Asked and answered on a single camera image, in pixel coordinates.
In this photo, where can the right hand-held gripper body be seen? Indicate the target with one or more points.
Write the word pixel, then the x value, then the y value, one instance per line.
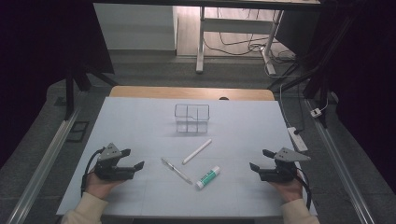
pixel 281 172

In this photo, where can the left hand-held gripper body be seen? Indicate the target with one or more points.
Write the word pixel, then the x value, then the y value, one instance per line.
pixel 109 172

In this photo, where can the green and white glue stick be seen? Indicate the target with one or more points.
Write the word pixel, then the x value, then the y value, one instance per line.
pixel 208 177

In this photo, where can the white pen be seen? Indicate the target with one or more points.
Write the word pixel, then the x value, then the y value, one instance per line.
pixel 197 151

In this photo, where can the clear plastic pen holder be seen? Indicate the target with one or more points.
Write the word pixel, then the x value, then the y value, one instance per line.
pixel 192 119

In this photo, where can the person's left hand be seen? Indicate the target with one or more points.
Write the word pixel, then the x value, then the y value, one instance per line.
pixel 99 186

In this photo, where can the person's right hand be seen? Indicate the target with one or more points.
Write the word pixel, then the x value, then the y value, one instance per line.
pixel 289 189

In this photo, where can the white table mat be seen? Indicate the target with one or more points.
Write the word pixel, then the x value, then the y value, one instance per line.
pixel 140 124

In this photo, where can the white power strip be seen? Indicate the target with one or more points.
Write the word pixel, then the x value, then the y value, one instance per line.
pixel 297 139

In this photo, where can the black metal stand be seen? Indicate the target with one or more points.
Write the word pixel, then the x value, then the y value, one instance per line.
pixel 322 81
pixel 70 93

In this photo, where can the white cabinet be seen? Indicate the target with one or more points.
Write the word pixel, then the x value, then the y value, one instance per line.
pixel 137 28

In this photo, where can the dark cabinet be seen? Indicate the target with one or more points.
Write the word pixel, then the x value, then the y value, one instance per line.
pixel 295 31

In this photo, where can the white-legged desk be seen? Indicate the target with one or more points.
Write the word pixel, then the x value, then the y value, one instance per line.
pixel 200 46

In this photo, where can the dark curtain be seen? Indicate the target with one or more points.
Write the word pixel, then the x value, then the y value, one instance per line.
pixel 31 62
pixel 370 77

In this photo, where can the black floor frame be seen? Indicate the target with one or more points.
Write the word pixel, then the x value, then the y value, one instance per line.
pixel 77 131

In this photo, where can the aluminium floor rail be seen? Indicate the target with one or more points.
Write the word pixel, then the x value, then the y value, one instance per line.
pixel 46 165
pixel 339 165

